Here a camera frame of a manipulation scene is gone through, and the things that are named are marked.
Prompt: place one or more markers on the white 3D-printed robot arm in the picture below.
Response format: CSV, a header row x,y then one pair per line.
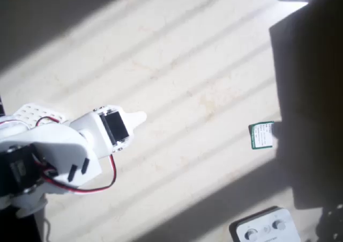
x,y
53,142

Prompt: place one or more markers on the black rectangular object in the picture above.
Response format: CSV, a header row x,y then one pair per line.
x,y
18,226

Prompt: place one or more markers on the green-bordered white card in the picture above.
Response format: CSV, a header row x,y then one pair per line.
x,y
261,136

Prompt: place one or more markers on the white device with two knobs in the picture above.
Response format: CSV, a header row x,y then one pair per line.
x,y
265,226

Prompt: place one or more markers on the black textured object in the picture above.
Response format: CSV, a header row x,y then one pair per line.
x,y
332,223

